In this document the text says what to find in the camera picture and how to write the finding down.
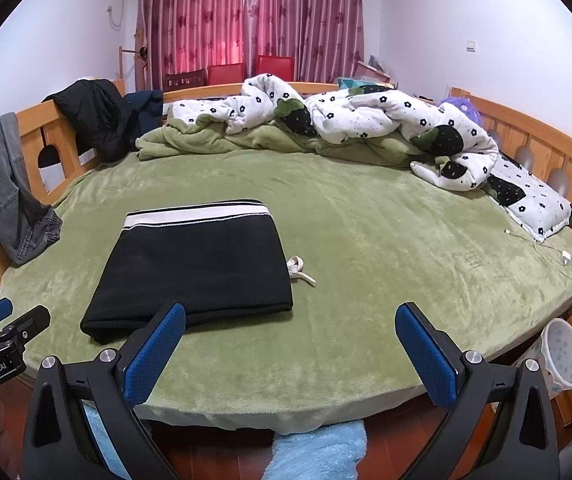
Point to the dark wooden chair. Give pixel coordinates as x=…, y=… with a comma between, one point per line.
x=185, y=80

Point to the white floral pillow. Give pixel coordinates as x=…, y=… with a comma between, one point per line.
x=531, y=200

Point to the white wall switch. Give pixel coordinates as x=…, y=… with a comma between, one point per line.
x=471, y=45

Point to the white floral quilt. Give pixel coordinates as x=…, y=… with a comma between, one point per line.
x=366, y=115

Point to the green fleece blanket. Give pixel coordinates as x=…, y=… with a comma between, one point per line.
x=190, y=140

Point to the green bed cover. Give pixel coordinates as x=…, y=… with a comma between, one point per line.
x=366, y=260

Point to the blue fluffy rug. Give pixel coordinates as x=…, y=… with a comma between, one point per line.
x=316, y=452

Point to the black pants with white stripe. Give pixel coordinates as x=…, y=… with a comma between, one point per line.
x=190, y=260

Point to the white charger plug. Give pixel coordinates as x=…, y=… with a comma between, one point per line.
x=565, y=258

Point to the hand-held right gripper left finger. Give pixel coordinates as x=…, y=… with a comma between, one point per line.
x=153, y=355

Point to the teal box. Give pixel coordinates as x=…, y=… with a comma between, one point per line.
x=348, y=84

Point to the grey jeans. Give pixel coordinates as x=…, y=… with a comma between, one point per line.
x=0, y=185

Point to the red chair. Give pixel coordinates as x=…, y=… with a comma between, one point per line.
x=225, y=74
x=275, y=66

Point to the wooden bed frame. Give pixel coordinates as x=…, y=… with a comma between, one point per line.
x=541, y=130

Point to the white patterned plastic basin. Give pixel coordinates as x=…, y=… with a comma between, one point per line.
x=563, y=355

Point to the wooden coat rack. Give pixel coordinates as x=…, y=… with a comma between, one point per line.
x=121, y=65

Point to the purple plush toy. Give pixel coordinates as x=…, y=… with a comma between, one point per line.
x=461, y=109

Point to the red patterned curtain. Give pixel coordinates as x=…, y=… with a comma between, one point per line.
x=306, y=15
x=190, y=20

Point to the pink flat box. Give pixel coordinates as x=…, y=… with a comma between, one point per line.
x=373, y=71

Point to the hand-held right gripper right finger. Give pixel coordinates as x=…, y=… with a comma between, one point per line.
x=423, y=355

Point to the navy garment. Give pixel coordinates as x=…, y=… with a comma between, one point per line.
x=143, y=115

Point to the black jacket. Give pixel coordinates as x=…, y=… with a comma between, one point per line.
x=90, y=110

